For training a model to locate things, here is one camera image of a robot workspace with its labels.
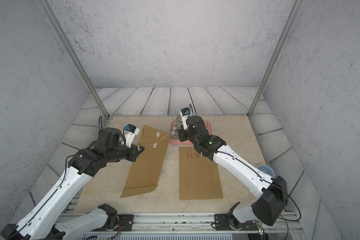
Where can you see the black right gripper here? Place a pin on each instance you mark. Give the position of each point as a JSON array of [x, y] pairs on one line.
[[182, 137]]

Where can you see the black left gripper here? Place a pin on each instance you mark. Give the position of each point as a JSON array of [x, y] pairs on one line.
[[134, 152]]

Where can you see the brown kraft file bag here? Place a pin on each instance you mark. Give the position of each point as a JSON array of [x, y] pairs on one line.
[[145, 172]]

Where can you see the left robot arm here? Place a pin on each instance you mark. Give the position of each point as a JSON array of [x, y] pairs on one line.
[[111, 146]]

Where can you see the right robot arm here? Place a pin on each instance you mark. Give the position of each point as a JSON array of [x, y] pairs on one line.
[[271, 192]]

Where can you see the pink plastic tray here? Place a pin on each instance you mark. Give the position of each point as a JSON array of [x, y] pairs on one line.
[[174, 140]]

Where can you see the striped grey-green bowl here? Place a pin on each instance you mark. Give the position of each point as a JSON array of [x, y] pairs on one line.
[[179, 121]]

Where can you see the light blue mug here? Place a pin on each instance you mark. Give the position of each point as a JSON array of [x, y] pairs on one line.
[[267, 170]]

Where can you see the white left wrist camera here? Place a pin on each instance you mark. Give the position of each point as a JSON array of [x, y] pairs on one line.
[[130, 131]]

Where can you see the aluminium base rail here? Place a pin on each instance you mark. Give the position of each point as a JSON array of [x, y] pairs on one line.
[[200, 223]]

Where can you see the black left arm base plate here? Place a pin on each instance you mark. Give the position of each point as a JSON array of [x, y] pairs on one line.
[[123, 222]]

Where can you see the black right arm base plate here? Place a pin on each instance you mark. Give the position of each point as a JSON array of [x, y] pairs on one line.
[[224, 222]]

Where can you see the aluminium frame post right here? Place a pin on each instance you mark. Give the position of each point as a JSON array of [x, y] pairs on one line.
[[293, 15]]

